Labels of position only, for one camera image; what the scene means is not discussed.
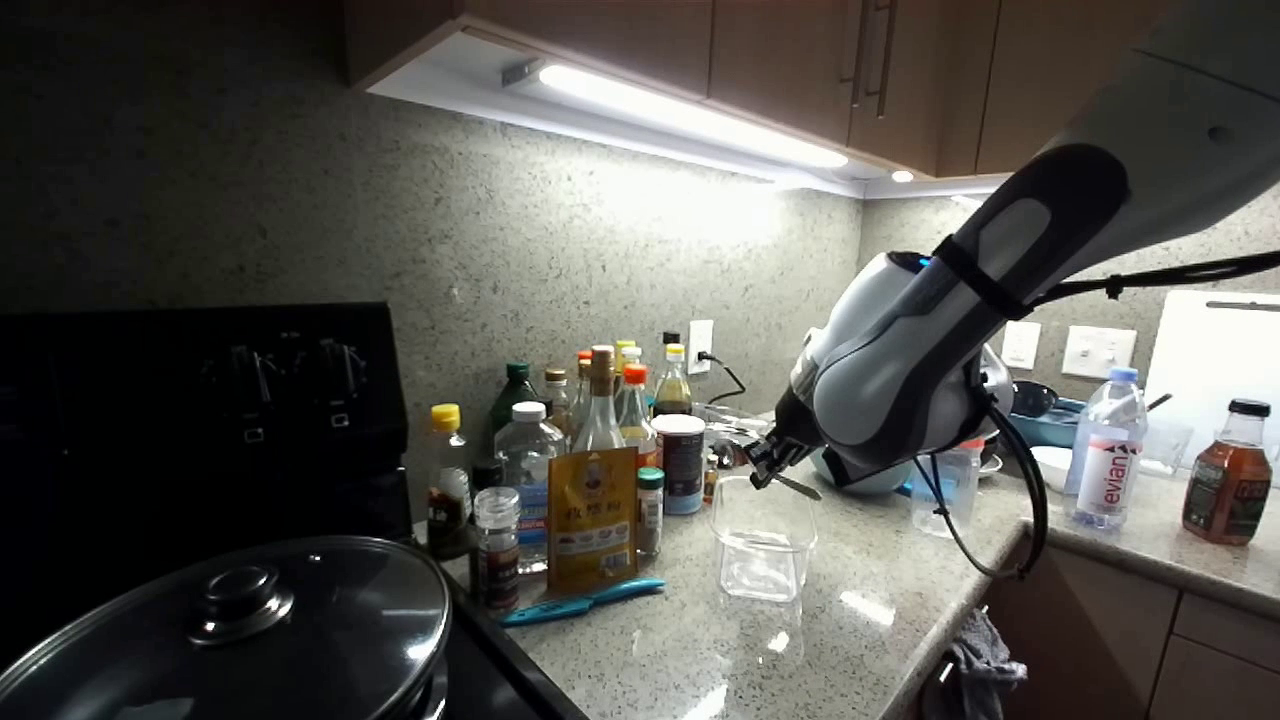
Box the white wall outlet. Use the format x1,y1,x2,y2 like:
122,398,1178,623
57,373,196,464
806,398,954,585
689,318,716,376

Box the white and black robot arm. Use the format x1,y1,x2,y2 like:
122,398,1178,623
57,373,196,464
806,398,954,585
747,0,1280,482

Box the pot with glass lid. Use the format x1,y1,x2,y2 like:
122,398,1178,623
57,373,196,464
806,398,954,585
0,535,450,720

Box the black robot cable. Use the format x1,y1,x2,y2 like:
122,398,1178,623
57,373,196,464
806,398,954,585
913,252,1280,585

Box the clear bottle white cap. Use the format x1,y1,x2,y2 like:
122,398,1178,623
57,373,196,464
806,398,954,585
490,398,563,574

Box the clear water bottle red label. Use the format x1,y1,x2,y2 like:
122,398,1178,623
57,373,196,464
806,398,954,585
1066,369,1146,529

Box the green oil bottle yellow cap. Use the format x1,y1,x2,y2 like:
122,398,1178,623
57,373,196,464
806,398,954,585
655,332,690,415

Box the red cap sauce bottle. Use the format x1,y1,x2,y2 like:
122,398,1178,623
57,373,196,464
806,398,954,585
618,362,655,469

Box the yellow cap dark sauce bottle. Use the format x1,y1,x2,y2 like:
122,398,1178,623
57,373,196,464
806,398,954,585
426,405,471,559

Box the teal handled utensil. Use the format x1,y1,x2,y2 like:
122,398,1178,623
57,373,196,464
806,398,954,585
504,574,665,626

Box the small spice jar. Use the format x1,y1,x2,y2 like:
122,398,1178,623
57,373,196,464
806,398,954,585
471,487,518,607

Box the brown liquid bottle black cap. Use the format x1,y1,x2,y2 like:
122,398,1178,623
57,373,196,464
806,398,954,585
1178,398,1270,548

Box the light blue bowl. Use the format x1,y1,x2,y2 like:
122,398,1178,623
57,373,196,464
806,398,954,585
1013,380,1082,448

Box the wooden wall cabinets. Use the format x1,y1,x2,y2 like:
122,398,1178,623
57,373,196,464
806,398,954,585
338,0,1171,181

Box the under cabinet light bar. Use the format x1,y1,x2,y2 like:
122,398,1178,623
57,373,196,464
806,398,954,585
504,58,849,173

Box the dark jar white lid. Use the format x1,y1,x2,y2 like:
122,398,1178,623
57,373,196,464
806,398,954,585
651,415,705,515

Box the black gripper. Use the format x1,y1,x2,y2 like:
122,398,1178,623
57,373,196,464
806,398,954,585
747,428,816,487

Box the transparent plastic bowl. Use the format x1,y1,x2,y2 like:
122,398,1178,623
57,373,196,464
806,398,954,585
716,522,810,603

